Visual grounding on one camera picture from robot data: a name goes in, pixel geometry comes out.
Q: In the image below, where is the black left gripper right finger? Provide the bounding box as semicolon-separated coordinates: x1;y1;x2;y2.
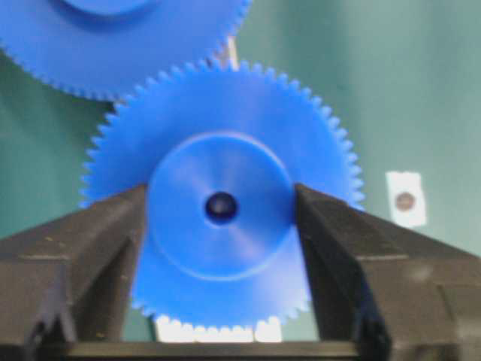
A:
295;184;480;360

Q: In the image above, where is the large blue plastic gear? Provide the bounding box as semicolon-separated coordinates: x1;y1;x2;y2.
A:
1;1;251;101

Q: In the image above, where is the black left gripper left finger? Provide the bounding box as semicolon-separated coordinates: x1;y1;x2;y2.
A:
1;186;146;348

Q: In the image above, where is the small blue plastic gear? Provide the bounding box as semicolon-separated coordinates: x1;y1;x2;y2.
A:
81;63;364;328

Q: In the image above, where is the white tape marker with dot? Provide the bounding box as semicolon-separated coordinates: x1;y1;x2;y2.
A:
386;171;428;229

